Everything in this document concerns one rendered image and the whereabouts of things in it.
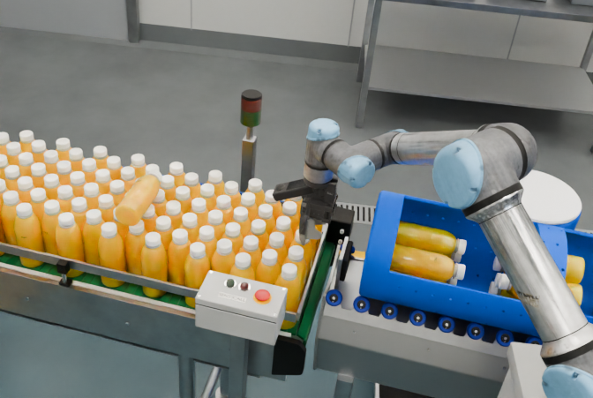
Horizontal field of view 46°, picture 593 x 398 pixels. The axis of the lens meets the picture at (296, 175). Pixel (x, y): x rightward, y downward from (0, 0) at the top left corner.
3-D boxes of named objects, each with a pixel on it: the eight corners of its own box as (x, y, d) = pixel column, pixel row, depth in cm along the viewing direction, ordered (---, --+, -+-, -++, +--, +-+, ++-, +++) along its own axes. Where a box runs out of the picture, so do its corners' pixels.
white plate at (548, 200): (588, 229, 205) (587, 232, 206) (575, 176, 227) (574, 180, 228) (493, 213, 208) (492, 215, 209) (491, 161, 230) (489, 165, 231)
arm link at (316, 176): (301, 167, 168) (309, 150, 174) (299, 183, 171) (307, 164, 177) (331, 173, 167) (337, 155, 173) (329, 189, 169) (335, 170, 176)
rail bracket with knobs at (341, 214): (346, 253, 208) (350, 228, 202) (322, 248, 209) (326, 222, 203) (351, 233, 216) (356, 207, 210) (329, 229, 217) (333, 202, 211)
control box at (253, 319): (274, 346, 164) (277, 316, 158) (194, 326, 167) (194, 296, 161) (284, 316, 172) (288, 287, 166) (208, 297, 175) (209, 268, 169)
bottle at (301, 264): (305, 296, 193) (311, 247, 182) (300, 315, 187) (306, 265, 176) (281, 291, 194) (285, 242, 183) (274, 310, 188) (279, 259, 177)
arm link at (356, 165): (390, 153, 159) (359, 131, 166) (353, 168, 153) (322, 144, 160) (385, 180, 164) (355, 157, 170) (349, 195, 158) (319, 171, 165)
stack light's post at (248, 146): (241, 368, 281) (253, 142, 217) (231, 365, 281) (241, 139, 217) (243, 361, 284) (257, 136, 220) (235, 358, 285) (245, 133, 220)
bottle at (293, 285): (279, 335, 181) (283, 284, 170) (266, 317, 185) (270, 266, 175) (302, 326, 184) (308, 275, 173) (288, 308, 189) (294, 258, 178)
